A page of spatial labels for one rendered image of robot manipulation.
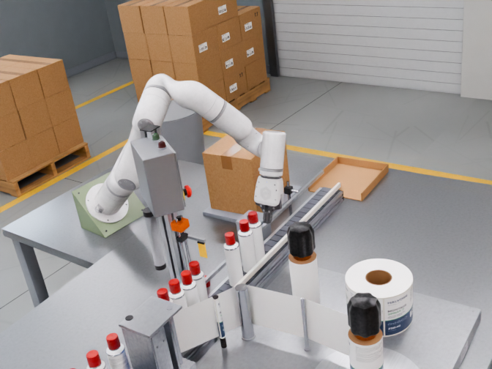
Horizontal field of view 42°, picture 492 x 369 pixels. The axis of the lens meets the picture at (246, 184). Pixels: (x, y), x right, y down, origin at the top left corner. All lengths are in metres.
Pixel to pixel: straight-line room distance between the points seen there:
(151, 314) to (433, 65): 4.97
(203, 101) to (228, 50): 3.98
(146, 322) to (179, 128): 2.96
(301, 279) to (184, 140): 2.74
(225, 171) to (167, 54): 3.35
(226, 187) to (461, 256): 0.98
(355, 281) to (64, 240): 1.38
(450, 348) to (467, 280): 0.41
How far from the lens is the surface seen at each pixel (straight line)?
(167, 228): 2.09
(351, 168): 3.06
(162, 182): 1.85
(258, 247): 2.28
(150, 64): 6.09
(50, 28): 8.32
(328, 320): 1.83
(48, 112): 5.56
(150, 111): 2.16
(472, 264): 2.40
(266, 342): 2.00
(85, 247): 2.76
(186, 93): 2.12
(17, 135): 5.40
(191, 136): 4.63
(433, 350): 1.96
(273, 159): 2.25
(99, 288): 2.48
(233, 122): 2.17
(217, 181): 2.70
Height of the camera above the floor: 2.19
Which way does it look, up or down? 27 degrees down
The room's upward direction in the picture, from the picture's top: 8 degrees counter-clockwise
